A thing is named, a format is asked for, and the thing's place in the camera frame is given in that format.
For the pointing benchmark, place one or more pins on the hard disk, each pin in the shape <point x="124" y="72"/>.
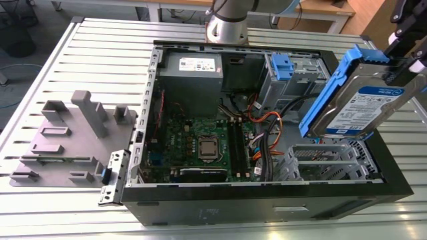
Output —
<point x="360" y="110"/>

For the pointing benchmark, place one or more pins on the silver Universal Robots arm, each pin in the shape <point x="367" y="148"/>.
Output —
<point x="227" y="30"/>

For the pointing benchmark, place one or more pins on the metal disk bay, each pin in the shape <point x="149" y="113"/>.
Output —
<point x="320" y="162"/>

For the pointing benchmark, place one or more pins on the brown wooden cabinet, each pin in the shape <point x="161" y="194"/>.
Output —
<point x="373" y="20"/>

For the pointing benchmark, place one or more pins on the metal optical drive cage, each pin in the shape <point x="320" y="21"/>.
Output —
<point x="293" y="85"/>

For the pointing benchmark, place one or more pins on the blue plastic drive latch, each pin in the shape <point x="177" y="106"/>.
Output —
<point x="281" y="67"/>

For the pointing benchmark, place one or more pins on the black RAM slot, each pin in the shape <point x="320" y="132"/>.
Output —
<point x="233" y="147"/>
<point x="243" y="147"/>

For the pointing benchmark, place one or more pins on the grey power supply unit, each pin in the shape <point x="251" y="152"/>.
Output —
<point x="189" y="95"/>

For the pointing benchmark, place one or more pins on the silver CPU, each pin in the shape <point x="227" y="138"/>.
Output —
<point x="208" y="147"/>

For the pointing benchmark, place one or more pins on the white metal desk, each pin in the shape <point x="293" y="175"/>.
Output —
<point x="150" y="13"/>

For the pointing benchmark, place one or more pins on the green motherboard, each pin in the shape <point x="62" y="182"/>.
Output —
<point x="180" y="130"/>

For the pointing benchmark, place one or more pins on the black graphics card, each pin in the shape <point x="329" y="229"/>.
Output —
<point x="200" y="175"/>

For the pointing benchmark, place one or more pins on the black PC case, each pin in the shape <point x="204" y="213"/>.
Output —
<point x="233" y="205"/>

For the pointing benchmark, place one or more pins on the grey parts rack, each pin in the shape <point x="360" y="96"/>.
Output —
<point x="76" y="150"/>

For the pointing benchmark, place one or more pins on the black waste bin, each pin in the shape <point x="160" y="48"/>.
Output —
<point x="16" y="37"/>

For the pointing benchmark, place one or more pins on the green RAM stick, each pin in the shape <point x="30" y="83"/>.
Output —
<point x="53" y="160"/>

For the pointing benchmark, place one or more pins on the wooden desk with white frame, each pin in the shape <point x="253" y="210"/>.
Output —
<point x="320" y="7"/>

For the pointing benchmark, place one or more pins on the metal expansion slot bracket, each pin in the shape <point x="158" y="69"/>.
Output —
<point x="116" y="175"/>

